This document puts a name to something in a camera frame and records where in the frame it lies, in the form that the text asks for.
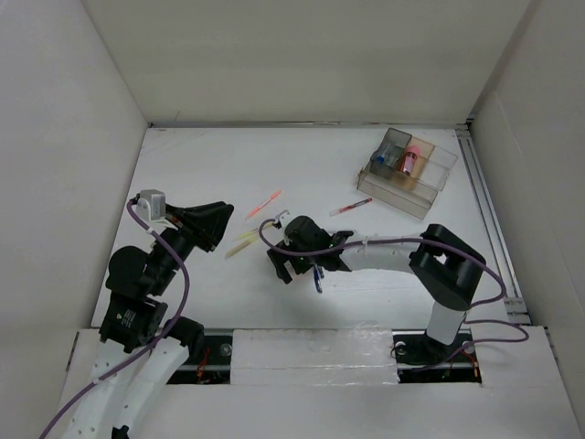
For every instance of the pale yellow pen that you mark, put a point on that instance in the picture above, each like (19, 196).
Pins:
(243, 245)

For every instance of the blue ballpoint pen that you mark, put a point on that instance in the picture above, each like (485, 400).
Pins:
(317, 280)

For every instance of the red gel pen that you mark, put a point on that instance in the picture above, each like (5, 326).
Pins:
(347, 208)

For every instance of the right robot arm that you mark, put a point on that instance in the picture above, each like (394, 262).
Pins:
(448, 269)

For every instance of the clear plastic desk organizer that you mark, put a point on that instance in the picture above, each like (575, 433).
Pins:
(415, 194)

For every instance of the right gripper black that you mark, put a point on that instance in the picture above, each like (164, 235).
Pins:
(281, 270)

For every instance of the orange pink pen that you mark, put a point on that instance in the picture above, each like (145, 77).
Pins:
(263, 204)

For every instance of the yellow highlighter pen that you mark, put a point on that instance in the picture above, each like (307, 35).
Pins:
(251, 235)

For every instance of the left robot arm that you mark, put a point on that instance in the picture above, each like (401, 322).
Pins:
(139, 349)

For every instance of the white correction fluid bottle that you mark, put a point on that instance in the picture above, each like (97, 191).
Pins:
(382, 153)

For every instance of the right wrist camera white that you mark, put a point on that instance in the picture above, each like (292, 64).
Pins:
(281, 219)

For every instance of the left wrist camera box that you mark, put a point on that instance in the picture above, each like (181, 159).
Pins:
(151, 206)

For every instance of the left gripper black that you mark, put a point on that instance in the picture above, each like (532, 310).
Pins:
(205, 230)

